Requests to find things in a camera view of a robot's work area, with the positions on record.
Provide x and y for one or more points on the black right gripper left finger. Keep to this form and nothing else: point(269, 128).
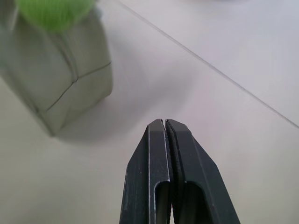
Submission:
point(144, 168)

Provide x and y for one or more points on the pale green quilted pouch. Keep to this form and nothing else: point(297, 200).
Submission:
point(58, 74)

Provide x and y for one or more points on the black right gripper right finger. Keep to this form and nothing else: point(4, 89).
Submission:
point(198, 177)

